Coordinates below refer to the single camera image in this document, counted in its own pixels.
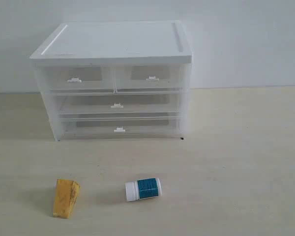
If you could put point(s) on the white bottle blue label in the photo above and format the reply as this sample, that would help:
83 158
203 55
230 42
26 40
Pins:
143 189

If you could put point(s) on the yellow wedge sponge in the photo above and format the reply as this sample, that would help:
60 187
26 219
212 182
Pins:
66 195

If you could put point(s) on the white plastic drawer cabinet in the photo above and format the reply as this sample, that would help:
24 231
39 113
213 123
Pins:
112 45

